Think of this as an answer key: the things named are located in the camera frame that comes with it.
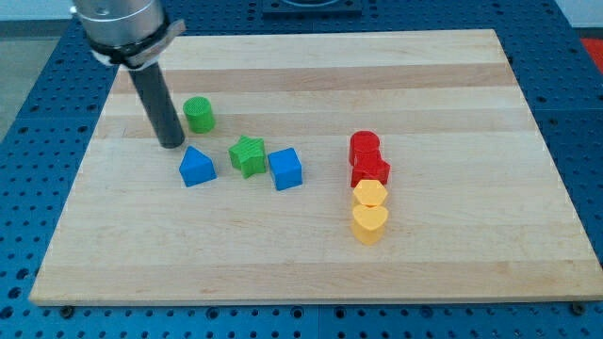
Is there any blue cube block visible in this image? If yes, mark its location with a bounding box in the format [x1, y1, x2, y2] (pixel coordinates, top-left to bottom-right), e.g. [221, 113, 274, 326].
[268, 148, 303, 191]

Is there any blue triangle block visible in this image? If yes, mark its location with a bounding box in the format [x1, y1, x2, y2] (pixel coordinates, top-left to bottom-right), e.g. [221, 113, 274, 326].
[179, 146, 217, 187]

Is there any red cylinder block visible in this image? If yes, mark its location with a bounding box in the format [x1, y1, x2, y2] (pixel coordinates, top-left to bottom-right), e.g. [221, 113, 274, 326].
[349, 130, 381, 166]

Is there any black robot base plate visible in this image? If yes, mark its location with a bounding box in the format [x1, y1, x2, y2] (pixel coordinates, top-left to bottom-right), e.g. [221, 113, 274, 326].
[261, 0, 363, 18]

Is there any red star block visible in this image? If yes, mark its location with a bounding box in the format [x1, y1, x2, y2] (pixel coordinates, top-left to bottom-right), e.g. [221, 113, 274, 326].
[350, 151, 391, 187]

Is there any green star block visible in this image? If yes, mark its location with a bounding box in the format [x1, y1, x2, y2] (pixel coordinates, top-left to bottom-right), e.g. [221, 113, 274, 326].
[228, 135, 267, 179]

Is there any green cylinder block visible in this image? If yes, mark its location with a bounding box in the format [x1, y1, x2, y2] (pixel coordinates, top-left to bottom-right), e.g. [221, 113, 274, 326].
[183, 96, 216, 134]

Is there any wooden board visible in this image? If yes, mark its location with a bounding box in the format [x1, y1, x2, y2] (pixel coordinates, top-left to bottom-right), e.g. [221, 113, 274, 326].
[29, 29, 602, 306]

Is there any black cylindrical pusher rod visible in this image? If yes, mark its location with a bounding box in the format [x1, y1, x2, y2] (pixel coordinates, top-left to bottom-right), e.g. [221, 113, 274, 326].
[128, 63, 185, 149]

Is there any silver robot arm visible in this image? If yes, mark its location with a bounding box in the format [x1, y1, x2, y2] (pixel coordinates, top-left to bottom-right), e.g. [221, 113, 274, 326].
[72, 0, 186, 149]

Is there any yellow heart block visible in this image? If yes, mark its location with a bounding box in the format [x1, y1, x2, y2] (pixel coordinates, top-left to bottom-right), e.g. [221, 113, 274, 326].
[350, 204, 389, 245]

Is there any yellow hexagon block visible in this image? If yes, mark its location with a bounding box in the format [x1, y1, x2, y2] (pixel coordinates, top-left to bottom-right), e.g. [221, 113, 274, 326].
[352, 179, 388, 207]

